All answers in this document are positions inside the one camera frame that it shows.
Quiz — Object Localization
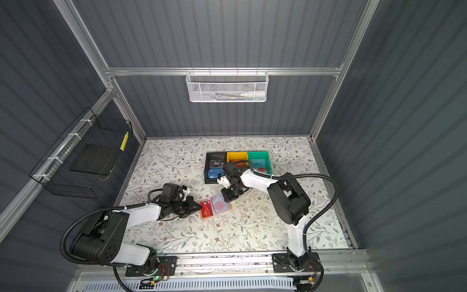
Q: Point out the red card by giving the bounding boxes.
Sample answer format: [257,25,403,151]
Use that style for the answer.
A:
[199,200,214,219]

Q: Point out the tan leather card holder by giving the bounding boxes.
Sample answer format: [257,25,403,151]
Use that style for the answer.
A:
[198,193,232,219]

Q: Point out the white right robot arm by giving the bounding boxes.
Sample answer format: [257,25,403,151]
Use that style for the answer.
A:
[217,161,323,271]

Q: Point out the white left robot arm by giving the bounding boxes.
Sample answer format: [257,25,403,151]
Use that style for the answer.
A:
[60,196,202,270]

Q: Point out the pink round card in holder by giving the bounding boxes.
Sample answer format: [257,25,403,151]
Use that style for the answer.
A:
[210,193,231,214]

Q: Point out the blue cards in black bin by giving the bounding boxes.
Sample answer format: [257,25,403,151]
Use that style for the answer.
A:
[207,167,223,180]

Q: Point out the yellow plastic bin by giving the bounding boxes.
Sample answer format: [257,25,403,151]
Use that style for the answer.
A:
[223,152,249,172]

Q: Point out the black plastic bin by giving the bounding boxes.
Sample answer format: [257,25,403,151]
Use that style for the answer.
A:
[204,152,227,184]

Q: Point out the green plastic bin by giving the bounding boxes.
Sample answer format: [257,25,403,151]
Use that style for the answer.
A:
[248,151,272,174]

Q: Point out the yellow tag on basket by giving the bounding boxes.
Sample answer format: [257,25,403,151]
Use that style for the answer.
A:
[120,131,129,151]

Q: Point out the white marker in basket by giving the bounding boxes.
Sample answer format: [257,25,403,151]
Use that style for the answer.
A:
[240,91,266,100]

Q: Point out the black pad in basket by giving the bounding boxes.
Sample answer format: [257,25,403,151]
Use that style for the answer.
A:
[69,144,121,176]

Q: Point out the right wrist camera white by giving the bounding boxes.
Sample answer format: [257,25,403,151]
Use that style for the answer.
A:
[217,173,231,188]

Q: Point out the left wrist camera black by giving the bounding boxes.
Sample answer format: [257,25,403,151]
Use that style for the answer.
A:
[162,183,191,201]

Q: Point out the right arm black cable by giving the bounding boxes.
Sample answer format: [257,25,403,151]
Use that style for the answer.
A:
[233,159,339,249]

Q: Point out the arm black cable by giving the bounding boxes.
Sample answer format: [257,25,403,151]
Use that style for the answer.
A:
[233,159,339,249]
[60,187,183,292]

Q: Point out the white wire wall basket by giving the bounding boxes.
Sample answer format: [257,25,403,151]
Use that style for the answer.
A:
[186,72,269,103]

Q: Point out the black wire wall basket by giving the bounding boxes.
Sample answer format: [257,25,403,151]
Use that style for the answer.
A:
[30,110,133,199]

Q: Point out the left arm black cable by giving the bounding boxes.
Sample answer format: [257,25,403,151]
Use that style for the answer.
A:
[60,187,183,292]

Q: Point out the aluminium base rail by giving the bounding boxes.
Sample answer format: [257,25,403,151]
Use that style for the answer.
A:
[68,249,383,292]

